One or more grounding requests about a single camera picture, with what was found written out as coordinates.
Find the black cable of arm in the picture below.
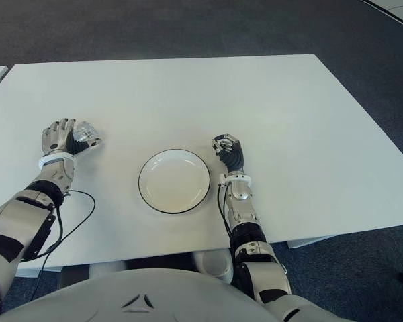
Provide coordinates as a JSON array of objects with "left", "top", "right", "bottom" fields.
[
  {"left": 30, "top": 190, "right": 97, "bottom": 303},
  {"left": 216, "top": 182, "right": 236, "bottom": 251}
]

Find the clear water bottle blue cap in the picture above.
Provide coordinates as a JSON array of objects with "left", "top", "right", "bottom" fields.
[{"left": 70, "top": 121, "right": 101, "bottom": 144}]

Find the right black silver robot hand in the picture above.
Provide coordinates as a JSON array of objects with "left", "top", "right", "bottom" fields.
[{"left": 210, "top": 133, "right": 245, "bottom": 172}]

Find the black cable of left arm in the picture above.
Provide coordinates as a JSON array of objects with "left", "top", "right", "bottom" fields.
[{"left": 30, "top": 190, "right": 97, "bottom": 303}]

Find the white plate black rim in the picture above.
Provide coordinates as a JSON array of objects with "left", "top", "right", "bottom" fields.
[{"left": 138, "top": 148, "right": 211, "bottom": 215}]

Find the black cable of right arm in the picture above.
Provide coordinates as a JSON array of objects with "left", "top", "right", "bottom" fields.
[{"left": 216, "top": 182, "right": 236, "bottom": 251}]

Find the grey robot torso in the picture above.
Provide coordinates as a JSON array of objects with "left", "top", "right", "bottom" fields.
[{"left": 0, "top": 250, "right": 323, "bottom": 322}]

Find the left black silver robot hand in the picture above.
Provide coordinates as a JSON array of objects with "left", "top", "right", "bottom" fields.
[{"left": 40, "top": 117, "right": 103, "bottom": 157}]

